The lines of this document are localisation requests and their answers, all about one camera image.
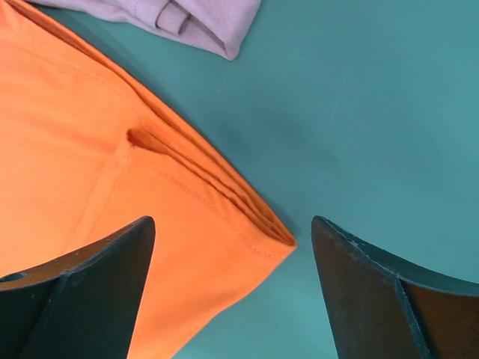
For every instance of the orange t shirt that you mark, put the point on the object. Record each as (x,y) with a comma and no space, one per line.
(86,149)

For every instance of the folded pink t shirt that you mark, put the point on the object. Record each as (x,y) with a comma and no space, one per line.
(217,26)

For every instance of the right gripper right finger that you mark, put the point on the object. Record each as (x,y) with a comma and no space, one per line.
(383,306)

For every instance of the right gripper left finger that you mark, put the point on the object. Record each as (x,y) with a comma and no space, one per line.
(83,304)

